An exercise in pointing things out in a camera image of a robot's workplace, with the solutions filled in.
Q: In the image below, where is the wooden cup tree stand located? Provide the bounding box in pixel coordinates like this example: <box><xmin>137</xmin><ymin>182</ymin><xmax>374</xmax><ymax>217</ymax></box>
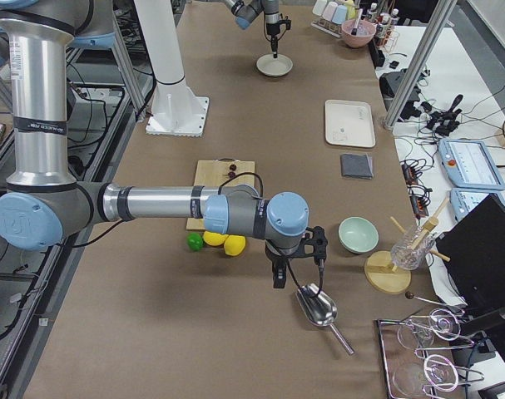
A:
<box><xmin>364</xmin><ymin>197</ymin><xmax>450</xmax><ymax>294</ymax></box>

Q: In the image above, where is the aluminium frame post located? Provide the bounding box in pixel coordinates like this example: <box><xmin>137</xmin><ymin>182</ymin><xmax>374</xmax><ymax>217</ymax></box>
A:
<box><xmin>383</xmin><ymin>0</ymin><xmax>457</xmax><ymax>131</ymax></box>

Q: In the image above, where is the cream rabbit tray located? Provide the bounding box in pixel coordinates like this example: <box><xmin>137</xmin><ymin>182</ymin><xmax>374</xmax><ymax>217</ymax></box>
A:
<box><xmin>324</xmin><ymin>100</ymin><xmax>376</xmax><ymax>148</ymax></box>

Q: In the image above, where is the mint green bowl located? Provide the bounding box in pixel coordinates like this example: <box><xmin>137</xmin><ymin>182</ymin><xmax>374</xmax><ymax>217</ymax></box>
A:
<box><xmin>338</xmin><ymin>217</ymin><xmax>379</xmax><ymax>254</ymax></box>

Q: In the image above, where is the cream round plate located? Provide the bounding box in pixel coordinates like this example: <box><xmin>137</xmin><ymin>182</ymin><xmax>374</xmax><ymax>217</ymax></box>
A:
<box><xmin>256</xmin><ymin>54</ymin><xmax>293</xmax><ymax>77</ymax></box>

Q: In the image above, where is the grey folded cloth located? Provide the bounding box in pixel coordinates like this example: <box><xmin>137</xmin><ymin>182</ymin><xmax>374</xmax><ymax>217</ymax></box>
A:
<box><xmin>340</xmin><ymin>153</ymin><xmax>374</xmax><ymax>180</ymax></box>

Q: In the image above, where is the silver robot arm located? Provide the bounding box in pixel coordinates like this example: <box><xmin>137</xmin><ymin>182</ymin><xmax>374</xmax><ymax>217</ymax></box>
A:
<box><xmin>0</xmin><ymin>1</ymin><xmax>312</xmax><ymax>288</ymax></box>
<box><xmin>223</xmin><ymin>0</ymin><xmax>282</xmax><ymax>58</ymax></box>

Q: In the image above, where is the black wire glass rack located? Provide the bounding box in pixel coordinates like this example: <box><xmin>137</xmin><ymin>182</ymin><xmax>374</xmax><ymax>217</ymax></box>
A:
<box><xmin>375</xmin><ymin>308</ymin><xmax>485</xmax><ymax>398</ymax></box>

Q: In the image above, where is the pink bowl with ice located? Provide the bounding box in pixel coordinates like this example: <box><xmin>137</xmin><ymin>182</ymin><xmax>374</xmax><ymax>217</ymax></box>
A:
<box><xmin>341</xmin><ymin>19</ymin><xmax>376</xmax><ymax>48</ymax></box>

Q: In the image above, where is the yellow lemon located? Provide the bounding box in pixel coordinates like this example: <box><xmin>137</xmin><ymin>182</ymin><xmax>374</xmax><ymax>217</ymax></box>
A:
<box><xmin>223</xmin><ymin>235</ymin><xmax>246</xmax><ymax>257</ymax></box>
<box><xmin>202</xmin><ymin>231</ymin><xmax>229</xmax><ymax>247</ymax></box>

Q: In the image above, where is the metal scoop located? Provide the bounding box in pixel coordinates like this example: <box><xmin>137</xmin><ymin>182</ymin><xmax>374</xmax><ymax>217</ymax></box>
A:
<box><xmin>295</xmin><ymin>283</ymin><xmax>355</xmax><ymax>356</ymax></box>

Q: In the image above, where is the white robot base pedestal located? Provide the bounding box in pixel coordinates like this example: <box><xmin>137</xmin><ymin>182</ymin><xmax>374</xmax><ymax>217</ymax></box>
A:
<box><xmin>135</xmin><ymin>0</ymin><xmax>209</xmax><ymax>137</ymax></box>

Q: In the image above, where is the black monitor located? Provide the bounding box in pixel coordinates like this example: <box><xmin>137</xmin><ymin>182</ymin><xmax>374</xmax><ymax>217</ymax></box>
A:
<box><xmin>437</xmin><ymin>195</ymin><xmax>505</xmax><ymax>314</ymax></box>

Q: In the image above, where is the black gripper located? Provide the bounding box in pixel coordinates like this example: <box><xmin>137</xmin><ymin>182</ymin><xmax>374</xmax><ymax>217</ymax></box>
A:
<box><xmin>265</xmin><ymin>243</ymin><xmax>290</xmax><ymax>289</ymax></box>
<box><xmin>265</xmin><ymin>22</ymin><xmax>280</xmax><ymax>58</ymax></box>

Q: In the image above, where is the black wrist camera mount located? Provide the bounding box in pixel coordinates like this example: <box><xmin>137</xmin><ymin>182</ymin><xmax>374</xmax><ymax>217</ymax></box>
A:
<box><xmin>299</xmin><ymin>226</ymin><xmax>328</xmax><ymax>266</ymax></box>

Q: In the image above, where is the clear glass cup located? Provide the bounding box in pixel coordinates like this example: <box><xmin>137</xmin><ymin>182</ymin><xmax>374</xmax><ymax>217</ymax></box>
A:
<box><xmin>391</xmin><ymin>225</ymin><xmax>435</xmax><ymax>270</ymax></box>

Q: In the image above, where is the wooden cutting board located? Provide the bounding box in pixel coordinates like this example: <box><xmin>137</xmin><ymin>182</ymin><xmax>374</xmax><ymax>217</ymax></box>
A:
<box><xmin>186</xmin><ymin>159</ymin><xmax>255</xmax><ymax>231</ymax></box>

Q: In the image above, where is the blue teach pendant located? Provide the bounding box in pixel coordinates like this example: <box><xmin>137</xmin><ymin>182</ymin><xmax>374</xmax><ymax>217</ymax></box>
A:
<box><xmin>449</xmin><ymin>188</ymin><xmax>505</xmax><ymax>222</ymax></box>
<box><xmin>438</xmin><ymin>139</ymin><xmax>505</xmax><ymax>191</ymax></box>

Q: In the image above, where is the pastel cup rack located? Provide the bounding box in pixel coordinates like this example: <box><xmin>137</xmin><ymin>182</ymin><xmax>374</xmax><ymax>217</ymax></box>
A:
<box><xmin>311</xmin><ymin>0</ymin><xmax>357</xmax><ymax>37</ymax></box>

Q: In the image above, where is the green lime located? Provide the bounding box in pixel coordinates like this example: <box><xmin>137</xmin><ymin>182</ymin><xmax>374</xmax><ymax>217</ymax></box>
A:
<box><xmin>186</xmin><ymin>232</ymin><xmax>204</xmax><ymax>252</ymax></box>

